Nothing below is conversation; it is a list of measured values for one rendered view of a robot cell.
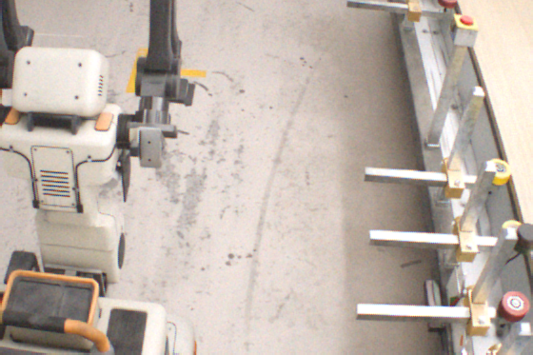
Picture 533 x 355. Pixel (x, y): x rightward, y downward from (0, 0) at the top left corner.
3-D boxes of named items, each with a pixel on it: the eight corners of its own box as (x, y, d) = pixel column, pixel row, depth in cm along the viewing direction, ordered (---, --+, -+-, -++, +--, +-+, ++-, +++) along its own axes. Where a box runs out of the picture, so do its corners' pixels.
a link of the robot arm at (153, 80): (139, 102, 165) (162, 104, 166) (144, 60, 167) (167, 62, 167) (144, 110, 175) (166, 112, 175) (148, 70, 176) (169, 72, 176)
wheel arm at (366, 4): (345, 9, 285) (347, 0, 282) (345, 4, 287) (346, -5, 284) (447, 22, 286) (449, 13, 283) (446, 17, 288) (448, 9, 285)
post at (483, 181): (439, 280, 209) (485, 167, 176) (438, 271, 212) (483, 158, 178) (450, 281, 209) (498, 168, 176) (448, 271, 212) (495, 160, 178)
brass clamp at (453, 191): (444, 198, 210) (447, 187, 206) (438, 167, 219) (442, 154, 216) (463, 199, 210) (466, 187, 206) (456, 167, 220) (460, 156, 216)
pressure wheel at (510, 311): (490, 338, 175) (504, 314, 168) (486, 313, 181) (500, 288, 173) (517, 338, 176) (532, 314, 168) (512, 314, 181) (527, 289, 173)
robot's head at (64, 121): (78, 159, 158) (74, 122, 152) (29, 155, 158) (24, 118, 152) (85, 141, 164) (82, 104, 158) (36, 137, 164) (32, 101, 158)
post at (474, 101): (435, 208, 224) (474, 91, 190) (433, 201, 226) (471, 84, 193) (444, 209, 224) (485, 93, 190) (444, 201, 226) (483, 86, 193)
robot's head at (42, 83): (93, 116, 153) (100, 48, 152) (7, 110, 152) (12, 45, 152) (106, 118, 167) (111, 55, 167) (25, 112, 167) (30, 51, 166)
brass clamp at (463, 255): (454, 262, 191) (460, 250, 188) (448, 226, 201) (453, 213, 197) (475, 263, 191) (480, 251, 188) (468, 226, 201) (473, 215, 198)
